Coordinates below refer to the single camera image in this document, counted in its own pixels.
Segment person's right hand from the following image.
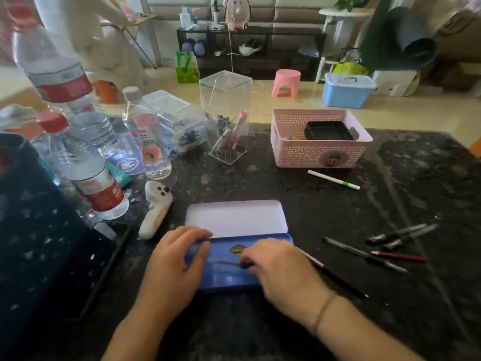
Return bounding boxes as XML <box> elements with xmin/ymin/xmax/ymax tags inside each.
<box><xmin>240</xmin><ymin>238</ymin><xmax>338</xmax><ymax>328</ymax></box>

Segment person's left hand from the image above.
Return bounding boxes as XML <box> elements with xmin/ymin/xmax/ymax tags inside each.
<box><xmin>137</xmin><ymin>226</ymin><xmax>213</xmax><ymax>325</ymax></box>

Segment thin dark pen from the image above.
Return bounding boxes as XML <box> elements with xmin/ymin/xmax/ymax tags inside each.
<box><xmin>215</xmin><ymin>259</ymin><xmax>252</xmax><ymax>269</ymax></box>

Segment blue pencil case pale lid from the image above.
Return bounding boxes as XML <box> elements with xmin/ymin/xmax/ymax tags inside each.
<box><xmin>184</xmin><ymin>200</ymin><xmax>295</xmax><ymax>292</ymax></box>

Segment person's left forearm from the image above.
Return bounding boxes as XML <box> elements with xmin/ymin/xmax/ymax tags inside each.
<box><xmin>101</xmin><ymin>305</ymin><xmax>179</xmax><ymax>361</ymax></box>

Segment person's right forearm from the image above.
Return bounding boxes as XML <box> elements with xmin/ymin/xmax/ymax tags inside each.
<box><xmin>313</xmin><ymin>293</ymin><xmax>427</xmax><ymax>361</ymax></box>

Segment white and orange controller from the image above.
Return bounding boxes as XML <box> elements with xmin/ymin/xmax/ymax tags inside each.
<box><xmin>138</xmin><ymin>180</ymin><xmax>174</xmax><ymax>240</ymax></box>

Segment dark red pencil silver band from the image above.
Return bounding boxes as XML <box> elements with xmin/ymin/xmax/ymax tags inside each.
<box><xmin>297</xmin><ymin>247</ymin><xmax>370</xmax><ymax>300</ymax></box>

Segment long black ballpoint pen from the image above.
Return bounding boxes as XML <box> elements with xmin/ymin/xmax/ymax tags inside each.
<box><xmin>323</xmin><ymin>237</ymin><xmax>409</xmax><ymax>275</ymax></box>

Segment teal packet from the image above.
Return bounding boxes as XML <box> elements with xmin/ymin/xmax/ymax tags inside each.
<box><xmin>106</xmin><ymin>161</ymin><xmax>133</xmax><ymax>189</ymax></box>

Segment white marker green cap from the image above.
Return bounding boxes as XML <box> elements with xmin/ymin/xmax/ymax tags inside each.
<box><xmin>307</xmin><ymin>169</ymin><xmax>361</xmax><ymax>191</ymax></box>

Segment blue printed packet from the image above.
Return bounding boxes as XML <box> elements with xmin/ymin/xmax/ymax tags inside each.
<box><xmin>104</xmin><ymin>131</ymin><xmax>146</xmax><ymax>177</ymax></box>

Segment small clear bottle white cap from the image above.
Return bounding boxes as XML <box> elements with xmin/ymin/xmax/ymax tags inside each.
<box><xmin>122</xmin><ymin>86</ymin><xmax>173</xmax><ymax>180</ymax></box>

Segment pink perforated plastic basket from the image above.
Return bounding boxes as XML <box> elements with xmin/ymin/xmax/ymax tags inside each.
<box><xmin>270</xmin><ymin>109</ymin><xmax>374</xmax><ymax>169</ymax></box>

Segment red and white pens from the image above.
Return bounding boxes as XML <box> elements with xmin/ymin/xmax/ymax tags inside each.
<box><xmin>211</xmin><ymin>110</ymin><xmax>249</xmax><ymax>153</ymax></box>

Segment water bottle red cap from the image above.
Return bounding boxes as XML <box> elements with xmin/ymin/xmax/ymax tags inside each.
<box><xmin>35</xmin><ymin>111</ymin><xmax>131</xmax><ymax>222</ymax></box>

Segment clear plastic box of clips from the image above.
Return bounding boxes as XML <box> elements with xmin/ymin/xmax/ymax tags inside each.
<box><xmin>142</xmin><ymin>89</ymin><xmax>208</xmax><ymax>157</ymax></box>

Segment grey black marker pen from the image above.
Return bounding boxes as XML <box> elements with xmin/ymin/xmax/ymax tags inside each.
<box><xmin>366</xmin><ymin>223</ymin><xmax>429</xmax><ymax>246</ymax></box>
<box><xmin>383</xmin><ymin>224</ymin><xmax>439</xmax><ymax>251</ymax></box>

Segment black plastic tray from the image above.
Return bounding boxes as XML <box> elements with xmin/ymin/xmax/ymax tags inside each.
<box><xmin>304</xmin><ymin>120</ymin><xmax>356</xmax><ymax>142</ymax></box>

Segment black plastic crate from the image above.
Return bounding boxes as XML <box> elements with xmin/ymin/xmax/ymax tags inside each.
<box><xmin>0</xmin><ymin>132</ymin><xmax>131</xmax><ymax>361</ymax></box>

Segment clear acrylic pen holder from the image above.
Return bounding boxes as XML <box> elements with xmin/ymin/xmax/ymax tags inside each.
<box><xmin>199</xmin><ymin>70</ymin><xmax>253</xmax><ymax>166</ymax></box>

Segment pink plastic stool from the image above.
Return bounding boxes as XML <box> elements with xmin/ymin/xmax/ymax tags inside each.
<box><xmin>271</xmin><ymin>69</ymin><xmax>302</xmax><ymax>101</ymax></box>

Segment green gift bag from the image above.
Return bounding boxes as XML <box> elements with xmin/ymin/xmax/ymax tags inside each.
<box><xmin>175</xmin><ymin>50</ymin><xmax>201</xmax><ymax>84</ymax></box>

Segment orange stool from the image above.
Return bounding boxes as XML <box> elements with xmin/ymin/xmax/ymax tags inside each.
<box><xmin>92</xmin><ymin>79</ymin><xmax>123</xmax><ymax>106</ymax></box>

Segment blue storage box white lid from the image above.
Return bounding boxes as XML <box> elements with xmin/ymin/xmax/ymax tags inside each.
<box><xmin>322</xmin><ymin>72</ymin><xmax>377</xmax><ymax>110</ymax></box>

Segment black low shelf unit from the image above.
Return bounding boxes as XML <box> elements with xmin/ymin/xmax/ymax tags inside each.
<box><xmin>176</xmin><ymin>26</ymin><xmax>327</xmax><ymax>82</ymax></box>

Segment white headset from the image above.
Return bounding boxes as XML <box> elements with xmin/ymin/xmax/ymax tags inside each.
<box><xmin>238</xmin><ymin>38</ymin><xmax>264</xmax><ymax>57</ymax></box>

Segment yellow bag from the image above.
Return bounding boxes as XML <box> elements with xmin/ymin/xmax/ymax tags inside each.
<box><xmin>332</xmin><ymin>58</ymin><xmax>370</xmax><ymax>76</ymax></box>

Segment large water bottle red label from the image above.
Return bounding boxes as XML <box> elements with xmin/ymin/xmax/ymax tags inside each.
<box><xmin>7</xmin><ymin>3</ymin><xmax>119</xmax><ymax>156</ymax></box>

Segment blurred water bottle red label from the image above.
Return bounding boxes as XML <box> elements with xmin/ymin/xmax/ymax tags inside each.
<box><xmin>0</xmin><ymin>104</ymin><xmax>43</xmax><ymax>141</ymax></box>

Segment white cardboard box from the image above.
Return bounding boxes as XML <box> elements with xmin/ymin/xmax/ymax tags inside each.
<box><xmin>371</xmin><ymin>69</ymin><xmax>421</xmax><ymax>98</ymax></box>

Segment folding side table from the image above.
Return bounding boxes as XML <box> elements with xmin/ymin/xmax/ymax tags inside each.
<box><xmin>123</xmin><ymin>11</ymin><xmax>160</xmax><ymax>69</ymax></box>

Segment pink desk fan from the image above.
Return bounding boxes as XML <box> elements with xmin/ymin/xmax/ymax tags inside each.
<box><xmin>223</xmin><ymin>0</ymin><xmax>252</xmax><ymax>33</ymax></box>

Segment white round side table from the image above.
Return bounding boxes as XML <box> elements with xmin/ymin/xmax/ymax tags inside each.
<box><xmin>315</xmin><ymin>7</ymin><xmax>376</xmax><ymax>84</ymax></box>

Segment rolled dark green mat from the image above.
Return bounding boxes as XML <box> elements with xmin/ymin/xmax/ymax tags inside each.
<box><xmin>359</xmin><ymin>0</ymin><xmax>439</xmax><ymax>72</ymax></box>

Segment green potted plant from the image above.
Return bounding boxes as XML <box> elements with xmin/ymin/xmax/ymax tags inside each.
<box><xmin>334</xmin><ymin>0</ymin><xmax>381</xmax><ymax>13</ymax></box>

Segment brown cardboard box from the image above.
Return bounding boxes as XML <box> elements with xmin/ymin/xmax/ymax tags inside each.
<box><xmin>413</xmin><ymin>0</ymin><xmax>481</xmax><ymax>65</ymax></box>

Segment thin brown wrist bracelet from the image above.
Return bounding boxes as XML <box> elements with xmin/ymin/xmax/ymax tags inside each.
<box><xmin>309</xmin><ymin>292</ymin><xmax>339</xmax><ymax>336</ymax></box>

